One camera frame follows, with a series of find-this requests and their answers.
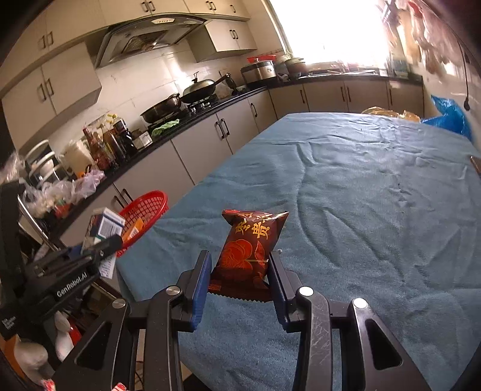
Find cream lower kitchen cabinets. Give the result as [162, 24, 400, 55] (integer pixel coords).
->
[60, 79, 425, 245]

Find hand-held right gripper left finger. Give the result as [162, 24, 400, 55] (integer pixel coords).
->
[53, 250, 212, 391]

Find cream upper wall cabinets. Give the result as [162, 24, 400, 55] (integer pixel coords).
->
[0, 0, 260, 113]

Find steel wok with lid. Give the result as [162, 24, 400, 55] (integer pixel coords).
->
[180, 72, 231, 104]

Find steel range hood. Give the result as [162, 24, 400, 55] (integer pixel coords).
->
[92, 15, 213, 68]

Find yellow plastic bag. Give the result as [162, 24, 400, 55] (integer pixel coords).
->
[361, 106, 421, 123]

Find silver rice cooker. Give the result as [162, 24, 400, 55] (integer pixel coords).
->
[240, 60, 277, 85]

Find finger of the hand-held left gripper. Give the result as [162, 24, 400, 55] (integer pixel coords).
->
[68, 235, 124, 261]

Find black kitchen countertop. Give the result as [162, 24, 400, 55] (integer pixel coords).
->
[49, 73, 423, 241]

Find blue towel table cover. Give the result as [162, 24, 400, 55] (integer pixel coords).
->
[116, 112, 481, 391]

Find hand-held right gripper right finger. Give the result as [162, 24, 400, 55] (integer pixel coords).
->
[268, 251, 433, 391]

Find orange small box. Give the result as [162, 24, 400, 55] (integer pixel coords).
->
[122, 219, 145, 241]

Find pile of clear plastic bags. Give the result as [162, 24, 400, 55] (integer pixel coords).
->
[23, 169, 106, 218]

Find row of sauce bottles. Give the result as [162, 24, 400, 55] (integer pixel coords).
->
[83, 113, 138, 170]

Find green rag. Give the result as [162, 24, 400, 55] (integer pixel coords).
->
[150, 118, 181, 138]

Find white plastic jug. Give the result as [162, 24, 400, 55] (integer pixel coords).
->
[60, 141, 94, 177]

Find dark frying pan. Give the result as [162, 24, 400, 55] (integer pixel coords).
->
[140, 93, 183, 124]

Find blue and white small box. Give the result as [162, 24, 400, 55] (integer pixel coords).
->
[82, 208, 126, 249]

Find grey cooking pot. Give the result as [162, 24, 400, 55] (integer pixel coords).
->
[286, 57, 307, 76]

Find bright kitchen window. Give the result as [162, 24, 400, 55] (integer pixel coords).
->
[268, 0, 391, 64]

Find blue plastic bag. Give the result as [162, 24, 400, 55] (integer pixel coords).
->
[421, 94, 473, 141]

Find black hanging cable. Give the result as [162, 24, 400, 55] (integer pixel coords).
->
[456, 38, 472, 111]

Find black gas stove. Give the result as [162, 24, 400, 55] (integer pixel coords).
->
[145, 94, 222, 128]

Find red plastic basket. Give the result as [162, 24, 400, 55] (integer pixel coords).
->
[118, 191, 169, 258]

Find hanging plastic bags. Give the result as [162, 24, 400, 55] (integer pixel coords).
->
[394, 0, 459, 76]

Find red snack packet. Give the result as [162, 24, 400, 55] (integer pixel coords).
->
[207, 210, 290, 303]

